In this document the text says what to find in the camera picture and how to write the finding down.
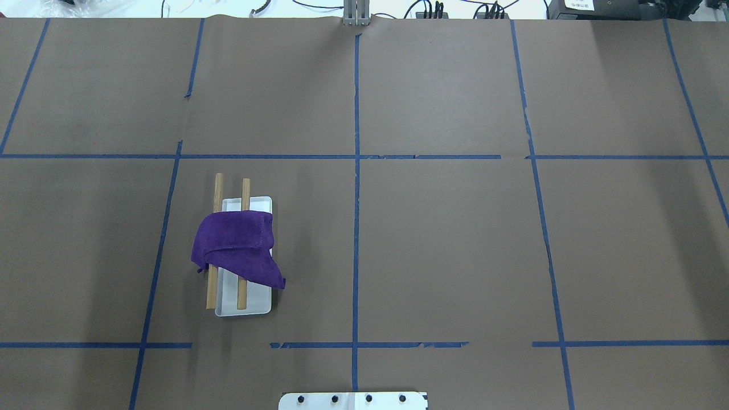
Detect brown paper table cover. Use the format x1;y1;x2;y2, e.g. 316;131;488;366
0;17;729;410

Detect aluminium frame post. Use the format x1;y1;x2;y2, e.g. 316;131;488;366
343;0;371;27

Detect blue tape grid lines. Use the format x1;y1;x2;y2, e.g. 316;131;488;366
0;18;729;410

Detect white rack base tray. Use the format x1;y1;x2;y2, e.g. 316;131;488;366
215;196;273;317

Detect black computer box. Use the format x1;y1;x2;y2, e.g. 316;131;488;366
547;1;641;21

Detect purple towel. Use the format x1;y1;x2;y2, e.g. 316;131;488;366
190;210;286;290

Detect rear wooden rack rod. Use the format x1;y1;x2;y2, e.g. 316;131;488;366
206;173;224;309

